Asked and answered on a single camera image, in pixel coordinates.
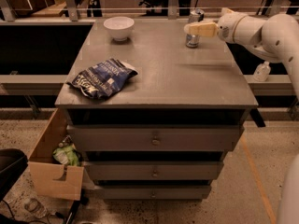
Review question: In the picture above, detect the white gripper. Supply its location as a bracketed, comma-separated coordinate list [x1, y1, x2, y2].
[184, 7, 248, 45]

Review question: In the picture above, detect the silver blue redbull can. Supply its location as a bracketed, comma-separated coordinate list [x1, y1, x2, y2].
[186, 8, 205, 49]

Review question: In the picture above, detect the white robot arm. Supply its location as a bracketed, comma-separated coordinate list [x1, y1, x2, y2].
[184, 7, 299, 224]

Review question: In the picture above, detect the blue chip bag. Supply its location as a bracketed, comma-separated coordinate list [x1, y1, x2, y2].
[67, 58, 137, 99]

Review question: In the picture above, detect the green snack bag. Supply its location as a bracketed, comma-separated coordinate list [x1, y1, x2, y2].
[52, 146, 80, 166]

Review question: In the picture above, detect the white sanitizer bottle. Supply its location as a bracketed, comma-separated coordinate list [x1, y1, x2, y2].
[253, 62, 271, 82]

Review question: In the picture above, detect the metal guard railing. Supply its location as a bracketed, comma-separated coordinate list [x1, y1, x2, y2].
[1, 0, 298, 22]

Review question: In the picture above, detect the white ceramic bowl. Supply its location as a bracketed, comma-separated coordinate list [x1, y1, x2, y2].
[104, 17, 135, 41]

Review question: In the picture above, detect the grey drawer cabinet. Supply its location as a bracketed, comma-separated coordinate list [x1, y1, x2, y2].
[56, 19, 257, 200]

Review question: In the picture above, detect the cardboard box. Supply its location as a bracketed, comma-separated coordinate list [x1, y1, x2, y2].
[28, 109, 84, 201]

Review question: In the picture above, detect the clear plastic bottle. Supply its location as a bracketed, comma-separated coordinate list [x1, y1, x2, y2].
[24, 198, 47, 219]

